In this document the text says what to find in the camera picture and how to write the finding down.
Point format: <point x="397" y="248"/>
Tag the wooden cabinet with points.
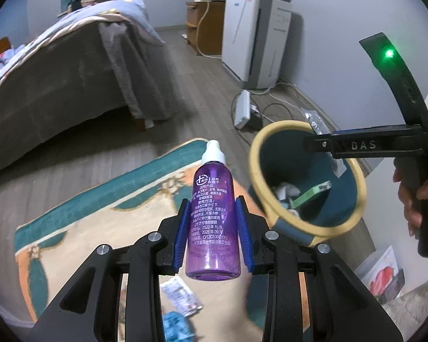
<point x="207" y="21"/>

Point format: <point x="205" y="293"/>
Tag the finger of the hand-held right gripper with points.
<point x="363" y="145"/>

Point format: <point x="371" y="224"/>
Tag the white air purifier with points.
<point x="249" y="39"/>

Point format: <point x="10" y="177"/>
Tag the bed with grey cover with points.
<point x="57" y="96"/>

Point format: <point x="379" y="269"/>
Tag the purple spray bottle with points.
<point x="212" y="221"/>

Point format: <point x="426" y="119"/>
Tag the teal orange patterned rug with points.
<point x="92" y="228"/>

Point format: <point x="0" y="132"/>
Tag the person's right hand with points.
<point x="408" y="203"/>

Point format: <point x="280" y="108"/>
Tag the white crumpled tissue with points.
<point x="285" y="191"/>

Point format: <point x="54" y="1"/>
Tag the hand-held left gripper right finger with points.
<point x="244" y="235"/>

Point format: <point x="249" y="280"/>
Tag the small printed sachet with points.
<point x="182" y="295"/>

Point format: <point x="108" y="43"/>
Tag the silver plastic wrapper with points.
<point x="315" y="123"/>

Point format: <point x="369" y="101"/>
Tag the green flat box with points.
<point x="312" y="194"/>

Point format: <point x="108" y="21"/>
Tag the blue crumpled wrapper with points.
<point x="178" y="327"/>

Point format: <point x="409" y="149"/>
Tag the teal bin with yellow rim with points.
<point x="289" y="164"/>

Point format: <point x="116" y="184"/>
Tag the white bag with red print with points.
<point x="381" y="274"/>

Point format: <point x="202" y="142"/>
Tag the white power strip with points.
<point x="242" y="108"/>

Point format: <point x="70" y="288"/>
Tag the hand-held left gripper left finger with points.
<point x="180" y="235"/>

